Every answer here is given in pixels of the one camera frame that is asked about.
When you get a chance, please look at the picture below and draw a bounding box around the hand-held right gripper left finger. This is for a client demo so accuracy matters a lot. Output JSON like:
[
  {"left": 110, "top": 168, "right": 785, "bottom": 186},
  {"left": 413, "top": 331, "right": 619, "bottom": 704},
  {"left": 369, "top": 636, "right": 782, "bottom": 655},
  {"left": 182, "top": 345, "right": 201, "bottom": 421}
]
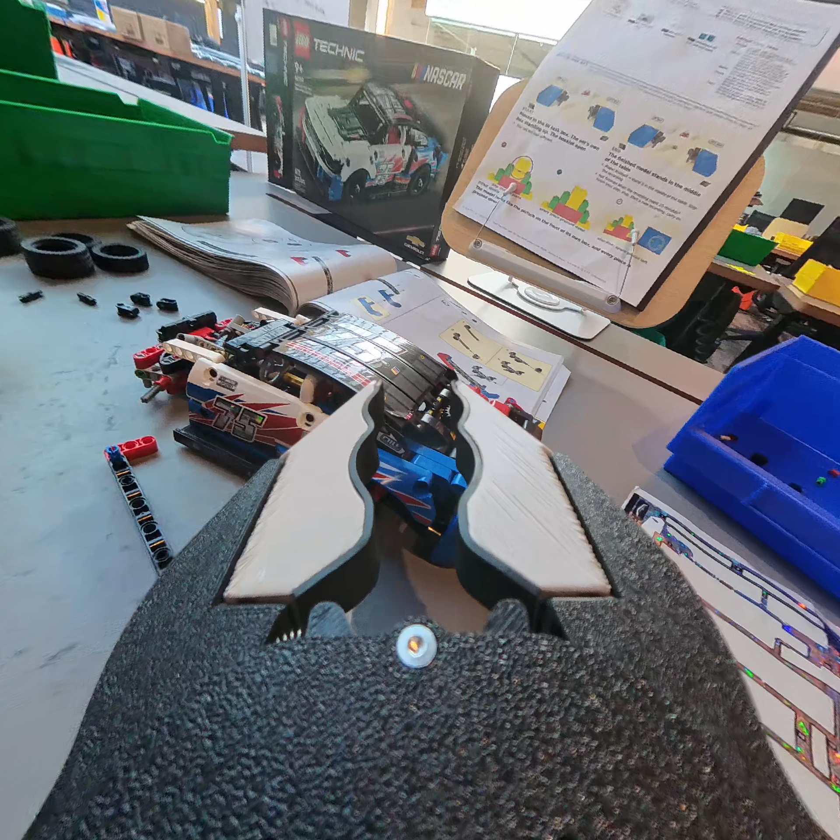
[{"left": 222, "top": 379, "right": 387, "bottom": 610}]

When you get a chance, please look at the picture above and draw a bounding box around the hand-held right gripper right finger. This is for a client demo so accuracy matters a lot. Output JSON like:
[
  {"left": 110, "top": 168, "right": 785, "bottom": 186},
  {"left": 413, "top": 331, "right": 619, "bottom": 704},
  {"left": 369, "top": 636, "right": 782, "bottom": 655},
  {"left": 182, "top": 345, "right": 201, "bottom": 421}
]
[{"left": 450, "top": 381, "right": 614, "bottom": 611}]

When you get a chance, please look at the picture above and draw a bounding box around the toy brick race car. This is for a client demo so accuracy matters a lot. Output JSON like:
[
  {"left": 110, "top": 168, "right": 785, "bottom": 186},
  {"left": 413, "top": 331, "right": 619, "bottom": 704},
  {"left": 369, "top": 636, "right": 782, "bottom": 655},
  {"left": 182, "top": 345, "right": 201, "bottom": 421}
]
[{"left": 133, "top": 308, "right": 546, "bottom": 568}]

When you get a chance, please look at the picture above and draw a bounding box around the black beam with red elbow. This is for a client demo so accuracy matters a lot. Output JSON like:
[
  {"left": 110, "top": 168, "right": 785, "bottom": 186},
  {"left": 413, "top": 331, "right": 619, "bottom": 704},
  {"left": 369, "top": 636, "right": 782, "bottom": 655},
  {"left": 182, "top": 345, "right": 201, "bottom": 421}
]
[{"left": 104, "top": 435, "right": 175, "bottom": 573}]

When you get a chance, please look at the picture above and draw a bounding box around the shiny sticker sheet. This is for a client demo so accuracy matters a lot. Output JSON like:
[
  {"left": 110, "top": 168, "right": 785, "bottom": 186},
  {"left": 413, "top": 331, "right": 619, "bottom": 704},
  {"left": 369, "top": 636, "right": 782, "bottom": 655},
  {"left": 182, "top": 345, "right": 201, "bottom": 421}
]
[{"left": 620, "top": 486, "right": 840, "bottom": 798}]

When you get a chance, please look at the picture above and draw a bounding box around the blue plastic bin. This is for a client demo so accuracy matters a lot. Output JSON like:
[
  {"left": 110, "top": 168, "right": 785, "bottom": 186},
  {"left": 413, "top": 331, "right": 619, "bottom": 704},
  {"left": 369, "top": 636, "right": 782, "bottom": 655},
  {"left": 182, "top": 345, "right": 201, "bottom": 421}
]
[{"left": 664, "top": 336, "right": 840, "bottom": 580}]

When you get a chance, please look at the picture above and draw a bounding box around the open instruction book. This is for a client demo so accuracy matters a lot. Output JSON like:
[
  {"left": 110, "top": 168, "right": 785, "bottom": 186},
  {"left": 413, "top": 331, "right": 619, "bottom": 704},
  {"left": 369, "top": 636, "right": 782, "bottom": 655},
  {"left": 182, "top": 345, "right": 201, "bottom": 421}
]
[{"left": 128, "top": 217, "right": 572, "bottom": 454}]

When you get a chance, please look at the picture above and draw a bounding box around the wooden document stand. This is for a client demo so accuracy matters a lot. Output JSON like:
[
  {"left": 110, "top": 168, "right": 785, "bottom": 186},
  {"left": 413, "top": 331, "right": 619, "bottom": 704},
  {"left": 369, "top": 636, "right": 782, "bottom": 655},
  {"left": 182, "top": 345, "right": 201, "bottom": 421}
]
[{"left": 438, "top": 77, "right": 767, "bottom": 341}]

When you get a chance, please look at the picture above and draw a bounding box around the small green bin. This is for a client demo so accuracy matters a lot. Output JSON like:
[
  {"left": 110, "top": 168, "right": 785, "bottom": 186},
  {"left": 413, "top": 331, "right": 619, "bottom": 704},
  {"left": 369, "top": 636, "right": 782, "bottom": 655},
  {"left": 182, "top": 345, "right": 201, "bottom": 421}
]
[{"left": 717, "top": 225, "right": 779, "bottom": 267}]

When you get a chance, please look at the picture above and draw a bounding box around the yellow plastic bin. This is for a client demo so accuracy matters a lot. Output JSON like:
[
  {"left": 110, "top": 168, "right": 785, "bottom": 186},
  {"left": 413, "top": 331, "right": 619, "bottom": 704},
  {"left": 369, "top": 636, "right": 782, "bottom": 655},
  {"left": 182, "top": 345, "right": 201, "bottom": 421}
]
[{"left": 791, "top": 258, "right": 840, "bottom": 313}]

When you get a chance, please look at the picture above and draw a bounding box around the black toy set box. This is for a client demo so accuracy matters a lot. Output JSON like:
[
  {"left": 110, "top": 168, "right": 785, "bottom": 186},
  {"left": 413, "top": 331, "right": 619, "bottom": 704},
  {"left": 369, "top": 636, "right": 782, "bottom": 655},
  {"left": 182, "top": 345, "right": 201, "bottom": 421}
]
[{"left": 262, "top": 8, "right": 501, "bottom": 265}]

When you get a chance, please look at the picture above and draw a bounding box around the green plastic bin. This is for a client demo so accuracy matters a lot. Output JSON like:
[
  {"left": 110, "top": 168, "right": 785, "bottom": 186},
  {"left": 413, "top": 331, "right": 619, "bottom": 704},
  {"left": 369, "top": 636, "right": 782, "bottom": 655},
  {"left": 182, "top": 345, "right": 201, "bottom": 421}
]
[
  {"left": 0, "top": 0, "right": 61, "bottom": 81},
  {"left": 0, "top": 69, "right": 235, "bottom": 222}
]

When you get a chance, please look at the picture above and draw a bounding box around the printed instruction sheet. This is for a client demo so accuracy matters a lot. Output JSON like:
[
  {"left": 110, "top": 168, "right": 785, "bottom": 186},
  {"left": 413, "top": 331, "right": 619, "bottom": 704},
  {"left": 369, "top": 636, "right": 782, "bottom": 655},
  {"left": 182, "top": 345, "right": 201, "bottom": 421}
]
[{"left": 453, "top": 0, "right": 840, "bottom": 309}]

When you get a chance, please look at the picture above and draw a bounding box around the storage shelf with boxes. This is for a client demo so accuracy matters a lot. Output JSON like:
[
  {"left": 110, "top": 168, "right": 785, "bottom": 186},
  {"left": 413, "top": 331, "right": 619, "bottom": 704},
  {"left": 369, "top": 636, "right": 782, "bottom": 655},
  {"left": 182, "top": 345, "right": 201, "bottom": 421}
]
[{"left": 49, "top": 0, "right": 265, "bottom": 129}]

